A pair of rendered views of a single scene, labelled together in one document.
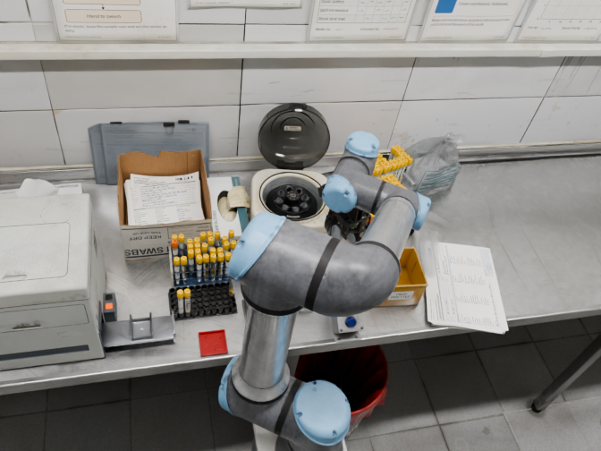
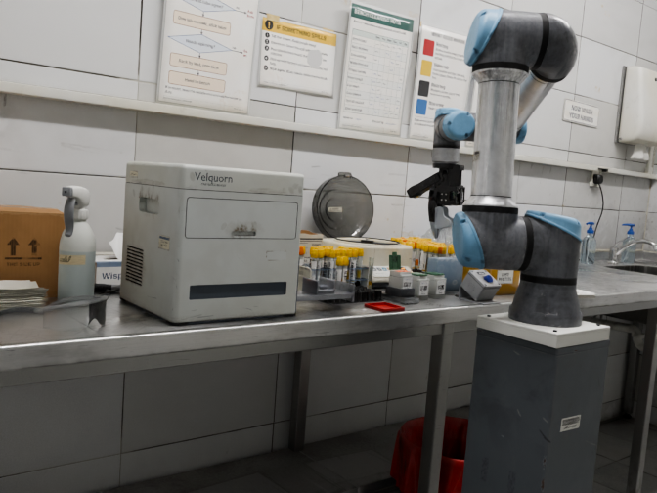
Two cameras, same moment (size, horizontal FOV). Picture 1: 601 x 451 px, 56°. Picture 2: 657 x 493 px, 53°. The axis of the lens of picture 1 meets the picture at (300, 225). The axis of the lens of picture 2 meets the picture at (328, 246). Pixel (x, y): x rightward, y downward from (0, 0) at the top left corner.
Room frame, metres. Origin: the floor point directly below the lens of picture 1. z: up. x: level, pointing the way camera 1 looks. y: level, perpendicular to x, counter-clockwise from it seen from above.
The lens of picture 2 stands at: (-0.69, 0.77, 1.16)
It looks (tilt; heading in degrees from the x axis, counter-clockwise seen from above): 5 degrees down; 342
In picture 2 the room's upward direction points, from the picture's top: 4 degrees clockwise
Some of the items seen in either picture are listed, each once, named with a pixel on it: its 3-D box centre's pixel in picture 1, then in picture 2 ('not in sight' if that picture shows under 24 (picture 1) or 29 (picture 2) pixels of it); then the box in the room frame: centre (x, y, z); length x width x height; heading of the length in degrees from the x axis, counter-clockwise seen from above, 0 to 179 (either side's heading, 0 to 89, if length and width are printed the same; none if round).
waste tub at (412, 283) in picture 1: (394, 276); (488, 275); (1.01, -0.29, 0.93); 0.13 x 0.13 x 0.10; 17
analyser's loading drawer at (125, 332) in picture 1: (131, 329); (310, 290); (0.70, 0.36, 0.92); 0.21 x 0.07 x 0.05; 111
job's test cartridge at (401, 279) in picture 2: not in sight; (400, 283); (0.83, 0.08, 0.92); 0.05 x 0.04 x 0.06; 21
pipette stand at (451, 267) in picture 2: not in sight; (444, 275); (0.96, -0.12, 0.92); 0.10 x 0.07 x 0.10; 105
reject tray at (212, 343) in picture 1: (213, 343); (384, 307); (0.73, 0.16, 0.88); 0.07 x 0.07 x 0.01; 21
